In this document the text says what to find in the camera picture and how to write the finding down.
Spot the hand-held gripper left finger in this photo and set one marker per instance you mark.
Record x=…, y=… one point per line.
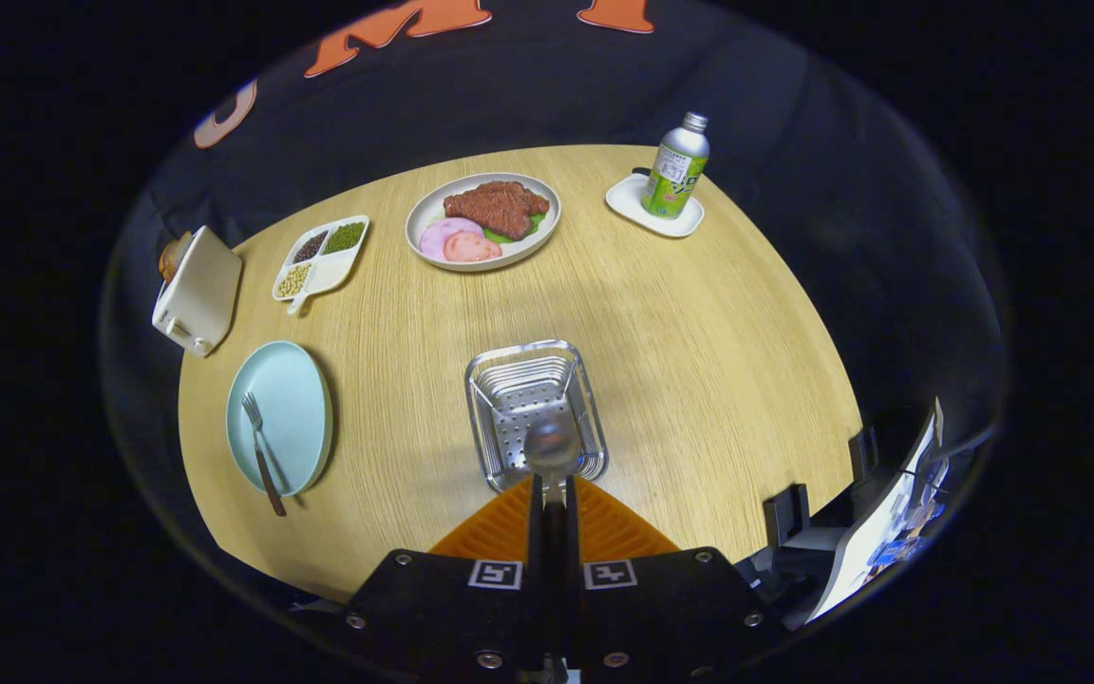
x=452, y=617

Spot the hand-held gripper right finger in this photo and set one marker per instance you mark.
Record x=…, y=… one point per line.
x=661, y=617

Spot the black table clamp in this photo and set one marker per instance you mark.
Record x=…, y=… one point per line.
x=784, y=513
x=863, y=454

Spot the white printed sheet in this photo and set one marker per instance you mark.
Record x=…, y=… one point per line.
x=875, y=532

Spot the light blue plate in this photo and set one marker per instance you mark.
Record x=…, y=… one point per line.
x=295, y=408

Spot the white divided dish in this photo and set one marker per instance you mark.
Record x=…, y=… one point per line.
x=330, y=271

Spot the red tomato slice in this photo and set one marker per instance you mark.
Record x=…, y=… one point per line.
x=473, y=249

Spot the yellow soybeans pile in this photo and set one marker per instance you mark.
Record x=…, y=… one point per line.
x=294, y=280

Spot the pink ham slice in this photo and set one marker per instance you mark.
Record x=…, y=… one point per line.
x=438, y=236

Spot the green mung beans pile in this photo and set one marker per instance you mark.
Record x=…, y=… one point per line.
x=345, y=237

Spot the dark brown beans pile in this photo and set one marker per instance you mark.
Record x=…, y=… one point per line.
x=311, y=247

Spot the green lettuce leaf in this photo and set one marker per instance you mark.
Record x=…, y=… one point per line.
x=533, y=224

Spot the white round plate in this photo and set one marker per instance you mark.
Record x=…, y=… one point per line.
x=428, y=214

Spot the brown steak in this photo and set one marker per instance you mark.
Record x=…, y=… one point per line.
x=498, y=207

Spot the white toaster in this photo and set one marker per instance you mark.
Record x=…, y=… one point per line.
x=200, y=290

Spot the white square coaster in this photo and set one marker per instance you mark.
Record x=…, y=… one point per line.
x=625, y=198

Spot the green drink bottle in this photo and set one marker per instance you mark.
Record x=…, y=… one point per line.
x=674, y=176

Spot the toasted bread slices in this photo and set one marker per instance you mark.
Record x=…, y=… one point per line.
x=173, y=256

